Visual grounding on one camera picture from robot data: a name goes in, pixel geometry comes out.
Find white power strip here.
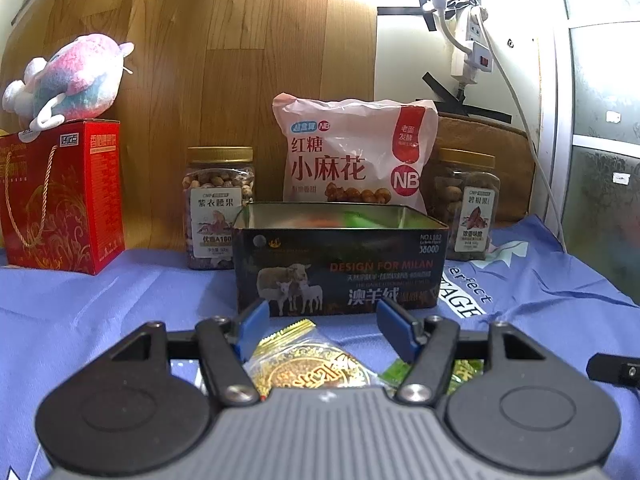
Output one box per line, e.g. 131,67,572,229
450,5,496,87

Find black tape strip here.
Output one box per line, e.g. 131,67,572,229
377,6,441,17

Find blue printed cloth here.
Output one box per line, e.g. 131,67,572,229
0,215,640,480

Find frosted glass door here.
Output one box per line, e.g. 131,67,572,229
555,0,640,306

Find wood-pattern board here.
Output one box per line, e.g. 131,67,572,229
0,0,378,256

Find white cable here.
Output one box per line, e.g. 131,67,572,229
477,7,568,253

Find pastel plush toy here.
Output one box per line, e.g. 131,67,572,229
2,33,136,133

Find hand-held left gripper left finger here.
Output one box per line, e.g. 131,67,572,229
112,299,271,407

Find brown padded headboard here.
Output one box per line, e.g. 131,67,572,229
435,111,537,223

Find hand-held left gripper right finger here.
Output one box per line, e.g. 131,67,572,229
376,299,551,403

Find red gift box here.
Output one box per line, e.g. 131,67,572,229
0,119,126,276

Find green printed packet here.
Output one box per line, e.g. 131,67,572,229
377,357,485,395

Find black tin box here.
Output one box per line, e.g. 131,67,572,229
232,202,450,318

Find pink snack bag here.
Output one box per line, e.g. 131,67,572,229
272,92,440,217

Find brown cake packet gold edge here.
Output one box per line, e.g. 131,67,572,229
242,319,373,399

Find clear pecan jar gold lid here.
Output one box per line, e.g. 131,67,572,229
434,147,501,262

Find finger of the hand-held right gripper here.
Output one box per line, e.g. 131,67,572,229
587,353,640,388

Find clear nut jar gold lid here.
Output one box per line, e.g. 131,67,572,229
185,146,256,271

